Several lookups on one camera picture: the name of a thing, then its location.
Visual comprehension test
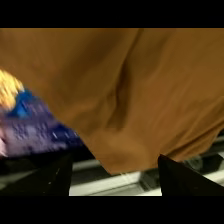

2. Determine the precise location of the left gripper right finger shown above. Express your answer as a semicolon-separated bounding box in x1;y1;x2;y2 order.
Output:
157;154;224;197

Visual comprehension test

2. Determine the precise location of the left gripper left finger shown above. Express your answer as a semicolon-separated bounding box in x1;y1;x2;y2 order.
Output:
0;152;74;197

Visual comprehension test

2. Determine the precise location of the brown garment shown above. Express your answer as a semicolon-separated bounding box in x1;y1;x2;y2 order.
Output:
0;27;224;176

